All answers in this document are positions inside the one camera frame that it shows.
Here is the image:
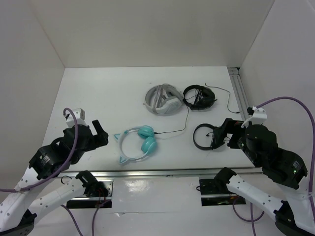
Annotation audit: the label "black headphone audio cable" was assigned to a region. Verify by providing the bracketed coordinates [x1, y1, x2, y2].
[154, 105, 190, 135]

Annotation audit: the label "teal cat-ear headphones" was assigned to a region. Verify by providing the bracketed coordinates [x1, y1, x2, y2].
[113, 125, 158, 165]

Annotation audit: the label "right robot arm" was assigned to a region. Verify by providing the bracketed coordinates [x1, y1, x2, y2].
[211, 118, 315, 236]

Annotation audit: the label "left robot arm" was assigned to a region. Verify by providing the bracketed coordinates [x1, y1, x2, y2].
[0, 120, 108, 236]

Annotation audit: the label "black on-ear headphones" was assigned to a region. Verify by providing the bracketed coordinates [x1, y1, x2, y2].
[192, 123, 232, 152]

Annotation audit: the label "white grey gaming headset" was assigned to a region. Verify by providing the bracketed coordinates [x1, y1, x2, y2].
[144, 83, 183, 115]

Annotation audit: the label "thin black loose cable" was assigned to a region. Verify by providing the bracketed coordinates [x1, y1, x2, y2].
[204, 83, 243, 114]

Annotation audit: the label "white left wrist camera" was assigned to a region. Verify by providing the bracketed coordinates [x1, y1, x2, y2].
[63, 108, 86, 128]

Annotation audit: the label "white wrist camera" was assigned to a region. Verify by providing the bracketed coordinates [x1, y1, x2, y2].
[63, 108, 86, 128]
[241, 106, 267, 128]

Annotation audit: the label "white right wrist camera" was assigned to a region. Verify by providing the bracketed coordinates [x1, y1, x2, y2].
[241, 106, 267, 128]

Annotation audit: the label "black headphones with wrapped cable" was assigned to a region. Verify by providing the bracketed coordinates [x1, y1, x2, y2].
[183, 85, 217, 111]

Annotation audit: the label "aluminium rail right edge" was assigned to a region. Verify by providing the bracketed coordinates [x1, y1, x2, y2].
[227, 67, 249, 120]

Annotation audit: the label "aluminium rail edge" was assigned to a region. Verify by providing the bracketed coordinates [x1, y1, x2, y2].
[56, 168, 262, 178]
[227, 67, 249, 120]

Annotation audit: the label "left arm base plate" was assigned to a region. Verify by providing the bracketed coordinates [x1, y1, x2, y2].
[65, 179, 113, 209]

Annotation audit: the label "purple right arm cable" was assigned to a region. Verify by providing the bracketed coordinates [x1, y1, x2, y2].
[255, 96, 315, 197]

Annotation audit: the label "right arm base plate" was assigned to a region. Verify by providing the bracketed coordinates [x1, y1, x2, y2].
[196, 179, 246, 207]

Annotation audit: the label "aluminium rail front edge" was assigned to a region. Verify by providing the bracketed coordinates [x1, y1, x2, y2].
[56, 168, 262, 178]

